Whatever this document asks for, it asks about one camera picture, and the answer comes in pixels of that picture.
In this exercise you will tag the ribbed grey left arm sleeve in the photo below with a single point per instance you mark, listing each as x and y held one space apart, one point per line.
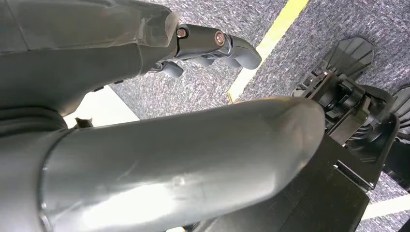
29 121

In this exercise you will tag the white floor tape line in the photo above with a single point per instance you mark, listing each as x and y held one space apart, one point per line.
387 206

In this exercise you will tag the yellow floor tape line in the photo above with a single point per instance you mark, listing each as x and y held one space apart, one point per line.
272 38

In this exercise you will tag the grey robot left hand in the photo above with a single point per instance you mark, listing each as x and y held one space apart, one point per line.
179 166

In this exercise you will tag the black robot leg and foot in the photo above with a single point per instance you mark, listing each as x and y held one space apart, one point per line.
336 179
402 160

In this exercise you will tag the white flat panel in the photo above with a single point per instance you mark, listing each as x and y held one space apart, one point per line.
102 109

